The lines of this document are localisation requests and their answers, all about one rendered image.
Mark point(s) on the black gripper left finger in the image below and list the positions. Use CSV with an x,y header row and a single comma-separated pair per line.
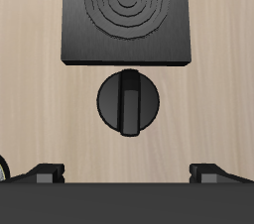
x,y
46,172

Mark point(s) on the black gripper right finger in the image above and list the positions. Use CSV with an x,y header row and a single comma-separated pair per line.
x,y
206,172

